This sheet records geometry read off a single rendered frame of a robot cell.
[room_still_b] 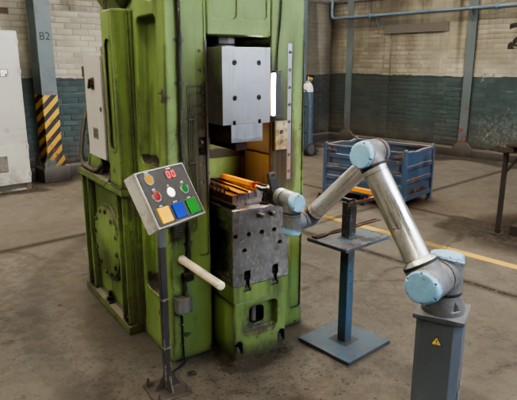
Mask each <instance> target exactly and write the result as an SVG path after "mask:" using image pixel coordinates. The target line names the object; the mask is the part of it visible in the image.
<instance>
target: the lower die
mask: <svg viewBox="0 0 517 400"><path fill-rule="evenodd" d="M214 178H220V177H212V178H211V179H210V182H213V183H217V184H220V185H221V186H226V187H229V188H230V192H229V189H228V188H226V190H225V201H226V202H230V203H231V204H234V205H236V207H239V206H248V205H253V204H258V203H260V202H261V201H262V194H260V196H258V195H257V190H256V188H254V189H253V188H252V187H251V186H248V185H245V184H242V183H238V182H234V181H231V180H228V179H226V180H228V181H230V182H233V183H237V184H239V185H242V186H245V187H248V188H251V189H253V190H254V192H251V193H249V190H246V189H243V188H241V187H238V186H235V185H232V184H230V183H226V182H224V181H221V180H219V179H214ZM213 183H211V184H209V189H210V194H211V195H212V194H214V196H215V197H216V186H217V185H216V184H215V186H214V187H213ZM220 185H219V186H218V187H217V196H218V198H220ZM221 199H222V200H224V187H222V189H221ZM244 203H246V205H244Z"/></svg>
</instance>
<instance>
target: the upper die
mask: <svg viewBox="0 0 517 400"><path fill-rule="evenodd" d="M209 138H211V139H215V140H221V141H224V142H228V143H240V142H249V141H258V140H262V123H258V124H246V125H224V126H222V125H214V124H210V123H209Z"/></svg>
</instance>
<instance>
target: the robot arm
mask: <svg viewBox="0 0 517 400"><path fill-rule="evenodd" d="M389 157H390V147H389V145H388V143H387V142H386V141H385V140H382V139H380V138H373V139H370V140H362V141H360V142H358V143H356V144H355V145H354V146H353V147H352V149H351V150H350V161H351V163H352V164H353V165H352V166H351V167H350V168H349V169H348V170H346V171H345V172H344V173H343V174H342V175H341V176H340V177H339V178H338V179H337V180H336V181H335V182H334V183H332V184H331V185H330V186H329V187H328V188H327V189H326V190H325V191H324V192H323V193H322V194H321V195H320V196H319V197H318V198H317V199H316V200H315V201H314V202H313V203H312V204H311V205H309V206H308V207H307V208H305V209H304V207H305V200H304V197H303V196H302V195H300V194H298V193H296V192H292V191H290V190H286V189H284V188H279V186H278V180H277V176H276V172H269V173H267V174H266V177H267V180H268V186H266V187H264V186H260V185H255V188H256V190H257V195H258V196H260V194H262V193H263V195H262V202H264V201H266V202H264V203H266V204H269V203H270V204H272V205H274V206H282V207H283V227H282V228H283V233H284V234H285V235H288V236H293V237H295V236H299V235H300V234H301V230H303V229H306V228H308V227H310V226H314V225H316V224H317V223H318V222H319V221H320V219H321V218H322V216H323V215H325V213H326V212H327V211H329V209H331V208H332V207H333V206H334V205H335V204H336V203H337V202H339V201H340V200H341V199H342V198H343V197H344V196H345V195H347V194H348V193H349V192H350V191H351V190H352V189H353V188H355V187H356V186H357V185H358V184H359V183H360V182H361V181H362V180H363V179H365V180H366V182H367V184H368V186H369V188H370V190H371V192H372V195H373V197H374V199H375V201H376V203H377V205H378V207H379V209H380V211H381V214H382V216H383V218H384V219H385V222H386V224H387V226H388V228H389V231H390V233H391V234H392V236H393V239H394V240H395V242H396V246H397V247H398V249H399V251H400V254H401V255H402V257H403V259H404V262H405V264H404V268H403V270H404V273H405V274H406V277H407V278H406V279H405V282H404V288H405V291H406V293H407V294H408V297H409V298H410V299H411V300H413V301H414V302H417V303H419V304H421V309H422V310H423V311H424V312H426V313H428V314H430V315H433V316H436V317H443V318H456V317H461V316H462V315H464V313H465V304H464V302H463V299H462V296H461V293H462V285H463V277H464V269H465V257H464V256H463V255H462V254H461V253H459V252H455V251H451V250H446V249H435V250H432V251H431V252H429V251H428V249H427V246H426V245H425V243H424V240H423V238H422V236H421V234H420V232H419V230H418V228H417V226H416V224H415V222H414V220H413V218H412V215H411V213H410V211H409V209H408V207H407V205H406V203H405V201H404V199H403V197H402V195H401V193H400V190H399V188H398V186H397V184H396V182H395V180H394V178H393V176H392V174H391V172H390V170H389V167H388V165H387V161H388V159H389ZM263 199H264V201H263ZM302 210H303V211H302Z"/></svg>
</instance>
